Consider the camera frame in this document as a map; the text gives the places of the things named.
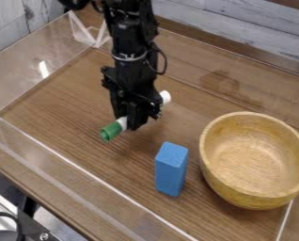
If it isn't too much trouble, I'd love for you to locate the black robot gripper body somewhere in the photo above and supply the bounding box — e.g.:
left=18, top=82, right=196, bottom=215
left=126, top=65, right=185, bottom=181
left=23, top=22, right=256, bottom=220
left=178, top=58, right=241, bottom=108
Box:
left=100, top=55, right=162, bottom=104

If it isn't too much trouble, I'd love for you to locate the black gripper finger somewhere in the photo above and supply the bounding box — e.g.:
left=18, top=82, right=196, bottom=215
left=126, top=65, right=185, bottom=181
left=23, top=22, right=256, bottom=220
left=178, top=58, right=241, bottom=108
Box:
left=110, top=89, right=128, bottom=119
left=126, top=102, right=160, bottom=131

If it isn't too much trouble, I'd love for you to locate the green and white marker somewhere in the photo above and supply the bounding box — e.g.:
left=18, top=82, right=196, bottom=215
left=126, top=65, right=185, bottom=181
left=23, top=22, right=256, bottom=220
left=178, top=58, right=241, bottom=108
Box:
left=98, top=90, right=172, bottom=142

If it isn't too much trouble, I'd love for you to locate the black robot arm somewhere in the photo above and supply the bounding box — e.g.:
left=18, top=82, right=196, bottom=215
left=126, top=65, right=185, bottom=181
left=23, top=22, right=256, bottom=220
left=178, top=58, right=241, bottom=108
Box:
left=57, top=0, right=166, bottom=131

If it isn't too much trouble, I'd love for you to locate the brown wooden bowl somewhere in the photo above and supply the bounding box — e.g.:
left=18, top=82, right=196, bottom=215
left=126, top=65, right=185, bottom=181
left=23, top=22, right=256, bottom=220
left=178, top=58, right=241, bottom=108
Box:
left=198, top=111, right=299, bottom=210

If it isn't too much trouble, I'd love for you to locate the blue rectangular block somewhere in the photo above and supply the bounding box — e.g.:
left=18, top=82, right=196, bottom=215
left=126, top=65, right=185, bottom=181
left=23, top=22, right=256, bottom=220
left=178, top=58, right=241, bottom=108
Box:
left=154, top=142, right=188, bottom=197

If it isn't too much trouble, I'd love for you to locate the clear acrylic tray wall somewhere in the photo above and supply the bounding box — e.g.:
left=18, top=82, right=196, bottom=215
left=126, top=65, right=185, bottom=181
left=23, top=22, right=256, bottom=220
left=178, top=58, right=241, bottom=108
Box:
left=0, top=9, right=299, bottom=241

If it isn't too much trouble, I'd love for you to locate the black metal bracket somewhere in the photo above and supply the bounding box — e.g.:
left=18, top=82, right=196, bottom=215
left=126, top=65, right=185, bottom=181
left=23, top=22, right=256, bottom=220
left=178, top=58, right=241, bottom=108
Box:
left=15, top=211, right=61, bottom=241

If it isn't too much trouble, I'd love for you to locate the black cable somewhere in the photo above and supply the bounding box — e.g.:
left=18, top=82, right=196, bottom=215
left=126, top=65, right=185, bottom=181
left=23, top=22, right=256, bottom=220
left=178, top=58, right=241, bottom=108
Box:
left=0, top=212, right=34, bottom=241

